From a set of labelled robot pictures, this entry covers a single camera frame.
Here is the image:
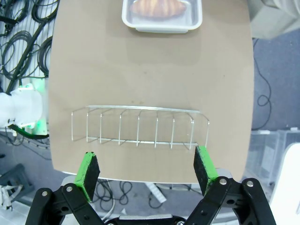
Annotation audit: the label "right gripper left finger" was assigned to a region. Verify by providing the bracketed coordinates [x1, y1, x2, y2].
[25, 151, 104, 225]

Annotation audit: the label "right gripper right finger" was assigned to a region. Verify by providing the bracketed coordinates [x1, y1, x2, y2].
[186, 145, 277, 225]

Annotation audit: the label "clear plastic clip lid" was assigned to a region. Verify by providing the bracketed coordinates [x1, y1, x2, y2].
[121, 0, 203, 33]

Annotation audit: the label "golden croissant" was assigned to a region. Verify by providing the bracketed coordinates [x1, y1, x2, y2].
[130, 0, 187, 18]

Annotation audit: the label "white power strip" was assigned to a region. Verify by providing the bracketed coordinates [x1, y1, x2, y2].
[145, 182, 167, 203]

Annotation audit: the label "clear plastic storage bin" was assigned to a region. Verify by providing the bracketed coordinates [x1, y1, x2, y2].
[249, 128, 300, 181]

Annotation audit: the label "grey step stool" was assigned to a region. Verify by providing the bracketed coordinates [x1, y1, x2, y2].
[0, 164, 33, 200]

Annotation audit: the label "white panel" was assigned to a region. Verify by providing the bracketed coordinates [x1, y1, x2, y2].
[269, 142, 300, 225]

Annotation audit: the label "black cables under table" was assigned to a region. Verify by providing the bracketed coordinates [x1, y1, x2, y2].
[97, 180, 147, 211]

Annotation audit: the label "metal wire lid rack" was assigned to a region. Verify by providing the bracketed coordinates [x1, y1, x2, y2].
[71, 105, 210, 150]

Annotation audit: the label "black floor cable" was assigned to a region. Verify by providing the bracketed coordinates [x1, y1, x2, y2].
[253, 37, 274, 129]

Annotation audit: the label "coiled black cable bundle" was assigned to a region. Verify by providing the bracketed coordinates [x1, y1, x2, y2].
[0, 0, 59, 82]

